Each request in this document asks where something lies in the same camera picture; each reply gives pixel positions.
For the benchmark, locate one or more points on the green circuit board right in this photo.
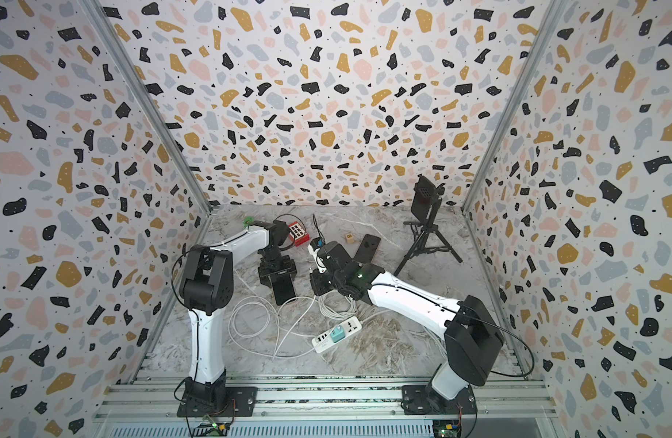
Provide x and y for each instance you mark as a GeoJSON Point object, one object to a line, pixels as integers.
{"type": "Point", "coordinates": [446, 429]}

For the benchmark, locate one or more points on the black panel on tripod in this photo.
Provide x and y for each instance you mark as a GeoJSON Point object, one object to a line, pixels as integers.
{"type": "Point", "coordinates": [426, 195]}

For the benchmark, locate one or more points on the red toy block with grid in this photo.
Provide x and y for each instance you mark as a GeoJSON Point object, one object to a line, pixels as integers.
{"type": "Point", "coordinates": [299, 233]}

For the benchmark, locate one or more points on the aluminium corner frame post right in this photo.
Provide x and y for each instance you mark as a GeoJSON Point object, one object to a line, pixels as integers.
{"type": "Point", "coordinates": [547, 25]}

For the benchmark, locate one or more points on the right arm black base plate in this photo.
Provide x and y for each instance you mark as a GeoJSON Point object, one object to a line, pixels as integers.
{"type": "Point", "coordinates": [424, 400]}

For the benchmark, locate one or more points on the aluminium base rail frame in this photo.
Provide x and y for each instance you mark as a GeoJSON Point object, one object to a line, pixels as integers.
{"type": "Point", "coordinates": [326, 406]}

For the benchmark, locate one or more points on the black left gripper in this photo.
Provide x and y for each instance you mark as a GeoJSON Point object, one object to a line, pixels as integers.
{"type": "Point", "coordinates": [289, 265]}

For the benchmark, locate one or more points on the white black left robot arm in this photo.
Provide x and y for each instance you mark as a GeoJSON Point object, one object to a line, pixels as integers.
{"type": "Point", "coordinates": [207, 287]}

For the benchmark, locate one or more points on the white power strip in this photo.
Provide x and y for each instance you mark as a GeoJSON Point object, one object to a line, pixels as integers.
{"type": "Point", "coordinates": [322, 342]}

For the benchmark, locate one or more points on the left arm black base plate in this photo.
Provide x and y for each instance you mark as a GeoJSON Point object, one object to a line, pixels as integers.
{"type": "Point", "coordinates": [216, 399]}

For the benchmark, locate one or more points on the green round toy piece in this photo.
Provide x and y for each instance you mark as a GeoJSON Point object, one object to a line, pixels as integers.
{"type": "Point", "coordinates": [249, 220]}

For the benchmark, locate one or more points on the teal plug adapter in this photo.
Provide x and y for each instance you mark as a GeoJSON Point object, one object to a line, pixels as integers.
{"type": "Point", "coordinates": [337, 334]}

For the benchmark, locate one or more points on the green circuit board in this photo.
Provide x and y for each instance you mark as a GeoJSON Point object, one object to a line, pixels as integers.
{"type": "Point", "coordinates": [212, 429]}
{"type": "Point", "coordinates": [446, 429]}

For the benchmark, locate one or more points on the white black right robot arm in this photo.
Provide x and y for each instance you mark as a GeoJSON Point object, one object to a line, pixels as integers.
{"type": "Point", "coordinates": [471, 338]}

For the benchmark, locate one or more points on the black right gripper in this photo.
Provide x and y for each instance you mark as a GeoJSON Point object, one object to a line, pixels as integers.
{"type": "Point", "coordinates": [315, 282]}

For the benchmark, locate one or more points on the pink case phone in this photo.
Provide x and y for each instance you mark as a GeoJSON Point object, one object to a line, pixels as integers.
{"type": "Point", "coordinates": [283, 288]}
{"type": "Point", "coordinates": [367, 249]}

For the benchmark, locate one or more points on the aluminium corner frame post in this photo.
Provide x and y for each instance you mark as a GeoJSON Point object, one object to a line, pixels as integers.
{"type": "Point", "coordinates": [94, 12]}
{"type": "Point", "coordinates": [547, 25]}

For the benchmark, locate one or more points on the aluminium corner frame post left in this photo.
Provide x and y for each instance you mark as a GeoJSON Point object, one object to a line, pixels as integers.
{"type": "Point", "coordinates": [94, 12]}

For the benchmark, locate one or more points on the green circuit board left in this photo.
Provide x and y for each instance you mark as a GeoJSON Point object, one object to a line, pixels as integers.
{"type": "Point", "coordinates": [212, 429]}

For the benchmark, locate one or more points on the black tripod stand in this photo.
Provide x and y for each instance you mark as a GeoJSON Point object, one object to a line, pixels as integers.
{"type": "Point", "coordinates": [422, 231]}

